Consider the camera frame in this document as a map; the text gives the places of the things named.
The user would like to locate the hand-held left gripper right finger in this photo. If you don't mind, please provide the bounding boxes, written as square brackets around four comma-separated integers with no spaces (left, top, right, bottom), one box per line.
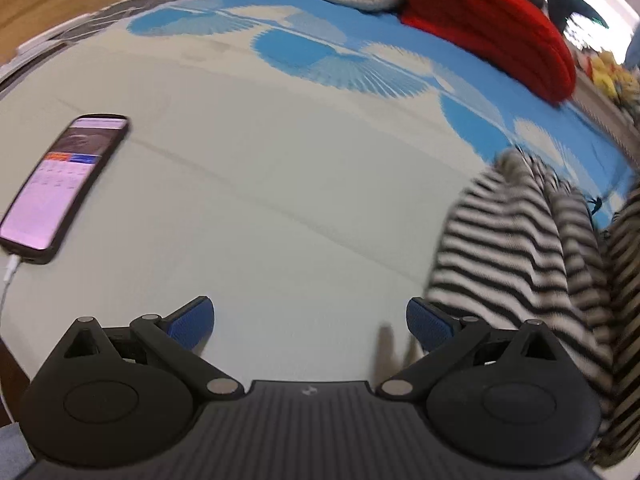
[375,297,558,403]

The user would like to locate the yellow plush toys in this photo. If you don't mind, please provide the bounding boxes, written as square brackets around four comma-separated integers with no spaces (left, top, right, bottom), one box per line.
[582,50,640,107]

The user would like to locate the blue denim trousers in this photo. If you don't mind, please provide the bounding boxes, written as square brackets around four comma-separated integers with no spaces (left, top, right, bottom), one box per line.
[0,422,38,480]

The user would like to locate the blue white printed bed sheet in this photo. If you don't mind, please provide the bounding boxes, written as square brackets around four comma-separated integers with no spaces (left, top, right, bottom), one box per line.
[0,0,640,411]

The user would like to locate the black smartphone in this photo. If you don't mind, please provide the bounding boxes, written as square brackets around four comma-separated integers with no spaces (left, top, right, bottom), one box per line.
[0,114,131,266]

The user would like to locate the black white striped shirt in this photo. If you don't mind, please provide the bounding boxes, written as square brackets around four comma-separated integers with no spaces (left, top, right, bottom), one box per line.
[424,147,640,468]

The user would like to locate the red folded blanket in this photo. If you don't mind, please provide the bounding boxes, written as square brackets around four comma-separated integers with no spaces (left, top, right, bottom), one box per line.
[400,0,578,106]

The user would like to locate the white charging cable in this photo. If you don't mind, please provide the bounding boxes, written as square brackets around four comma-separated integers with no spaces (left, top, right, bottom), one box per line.
[0,255,23,428]

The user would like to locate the beige knitted blanket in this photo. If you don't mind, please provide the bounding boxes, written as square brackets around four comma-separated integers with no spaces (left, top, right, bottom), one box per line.
[570,82,640,161]

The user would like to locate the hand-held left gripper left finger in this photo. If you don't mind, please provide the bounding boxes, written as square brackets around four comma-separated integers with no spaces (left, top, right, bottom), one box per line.
[62,296,246,403]

